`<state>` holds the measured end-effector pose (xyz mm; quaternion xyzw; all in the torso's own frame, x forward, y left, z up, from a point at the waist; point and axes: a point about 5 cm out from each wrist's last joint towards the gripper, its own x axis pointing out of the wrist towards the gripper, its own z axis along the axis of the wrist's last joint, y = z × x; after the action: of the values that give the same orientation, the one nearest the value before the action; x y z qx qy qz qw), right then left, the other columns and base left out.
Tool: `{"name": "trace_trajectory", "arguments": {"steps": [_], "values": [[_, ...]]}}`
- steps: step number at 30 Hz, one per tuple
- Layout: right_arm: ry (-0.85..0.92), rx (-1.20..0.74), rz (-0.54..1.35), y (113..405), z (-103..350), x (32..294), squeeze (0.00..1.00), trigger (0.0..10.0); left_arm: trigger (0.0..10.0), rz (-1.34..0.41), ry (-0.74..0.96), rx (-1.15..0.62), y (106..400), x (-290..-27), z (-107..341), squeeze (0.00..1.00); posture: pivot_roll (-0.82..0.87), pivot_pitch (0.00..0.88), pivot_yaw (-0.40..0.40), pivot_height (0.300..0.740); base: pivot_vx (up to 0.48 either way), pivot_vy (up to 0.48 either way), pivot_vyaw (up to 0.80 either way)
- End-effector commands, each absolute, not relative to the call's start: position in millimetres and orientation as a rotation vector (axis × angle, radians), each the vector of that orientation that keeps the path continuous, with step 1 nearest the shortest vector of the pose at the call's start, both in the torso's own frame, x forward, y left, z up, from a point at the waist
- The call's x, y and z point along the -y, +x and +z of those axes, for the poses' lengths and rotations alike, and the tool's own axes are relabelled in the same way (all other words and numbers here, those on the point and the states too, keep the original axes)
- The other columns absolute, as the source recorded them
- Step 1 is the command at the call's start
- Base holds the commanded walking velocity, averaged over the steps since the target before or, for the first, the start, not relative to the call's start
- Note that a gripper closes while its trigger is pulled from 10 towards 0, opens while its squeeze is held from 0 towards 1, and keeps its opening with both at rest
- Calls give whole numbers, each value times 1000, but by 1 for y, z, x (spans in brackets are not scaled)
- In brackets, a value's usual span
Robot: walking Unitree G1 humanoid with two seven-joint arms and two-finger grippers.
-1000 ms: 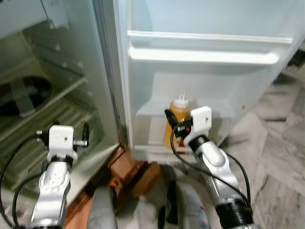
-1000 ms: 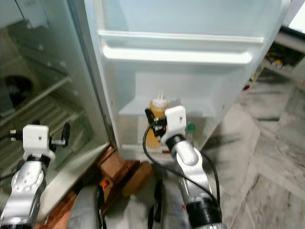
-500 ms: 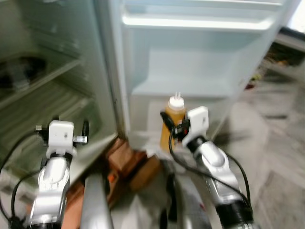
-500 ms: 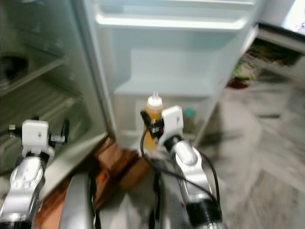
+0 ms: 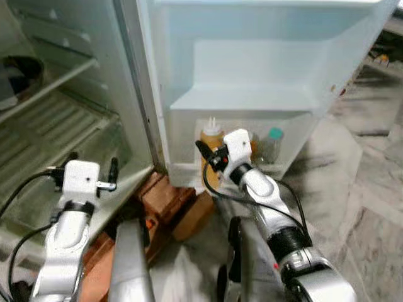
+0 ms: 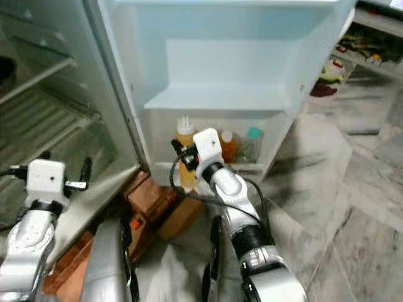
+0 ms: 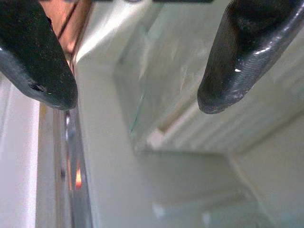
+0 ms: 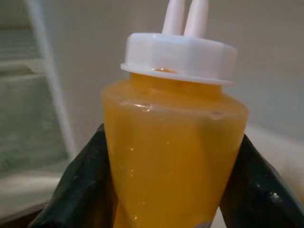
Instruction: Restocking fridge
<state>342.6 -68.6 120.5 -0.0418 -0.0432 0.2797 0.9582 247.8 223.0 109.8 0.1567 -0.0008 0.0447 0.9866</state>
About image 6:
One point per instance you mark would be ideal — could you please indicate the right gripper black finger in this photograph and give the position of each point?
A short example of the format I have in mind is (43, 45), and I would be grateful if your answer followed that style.
(179, 148)

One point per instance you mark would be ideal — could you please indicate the small orange object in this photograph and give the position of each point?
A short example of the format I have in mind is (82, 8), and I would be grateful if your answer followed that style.
(133, 223)

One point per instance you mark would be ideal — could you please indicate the dark round bowl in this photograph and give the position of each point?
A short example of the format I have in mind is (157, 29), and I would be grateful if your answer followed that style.
(6, 72)

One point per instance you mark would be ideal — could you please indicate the red brick platform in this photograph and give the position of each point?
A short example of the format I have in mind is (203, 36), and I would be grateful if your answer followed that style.
(154, 201)

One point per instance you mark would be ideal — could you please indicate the silver robot left leg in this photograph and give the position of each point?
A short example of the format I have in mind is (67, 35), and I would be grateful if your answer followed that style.
(107, 264)

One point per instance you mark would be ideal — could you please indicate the grey storage shelf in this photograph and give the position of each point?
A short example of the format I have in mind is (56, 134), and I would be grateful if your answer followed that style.
(374, 38)

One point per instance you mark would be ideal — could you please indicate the green red bag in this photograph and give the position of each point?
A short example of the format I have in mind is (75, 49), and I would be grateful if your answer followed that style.
(327, 78)

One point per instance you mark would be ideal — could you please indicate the clear fridge shelf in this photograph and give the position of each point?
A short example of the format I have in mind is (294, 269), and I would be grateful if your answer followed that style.
(47, 72)

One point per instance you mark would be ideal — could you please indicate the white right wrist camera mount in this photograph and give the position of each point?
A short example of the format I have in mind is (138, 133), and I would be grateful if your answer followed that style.
(208, 148)

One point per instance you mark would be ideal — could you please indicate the clear bottle teal cap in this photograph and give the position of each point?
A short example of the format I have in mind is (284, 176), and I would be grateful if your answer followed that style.
(252, 146)

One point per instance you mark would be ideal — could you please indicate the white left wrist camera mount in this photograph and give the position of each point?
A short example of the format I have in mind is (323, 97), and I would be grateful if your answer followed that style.
(46, 181)

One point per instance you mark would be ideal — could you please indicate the orange bottle white cap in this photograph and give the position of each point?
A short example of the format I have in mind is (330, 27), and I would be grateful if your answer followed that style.
(228, 148)

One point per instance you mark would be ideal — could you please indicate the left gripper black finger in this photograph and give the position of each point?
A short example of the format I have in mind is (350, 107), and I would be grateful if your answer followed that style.
(43, 155)
(85, 173)

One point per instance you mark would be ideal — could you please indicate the white fridge door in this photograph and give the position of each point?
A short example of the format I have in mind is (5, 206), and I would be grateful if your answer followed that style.
(233, 69)

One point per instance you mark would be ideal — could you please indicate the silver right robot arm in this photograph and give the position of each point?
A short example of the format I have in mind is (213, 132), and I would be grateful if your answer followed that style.
(245, 220)

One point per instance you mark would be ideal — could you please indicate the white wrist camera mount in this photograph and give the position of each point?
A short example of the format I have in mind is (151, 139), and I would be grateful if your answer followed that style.
(208, 148)
(46, 181)

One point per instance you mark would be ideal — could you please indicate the yellow squeeze bottle white nozzle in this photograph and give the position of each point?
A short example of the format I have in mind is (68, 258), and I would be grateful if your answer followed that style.
(185, 131)

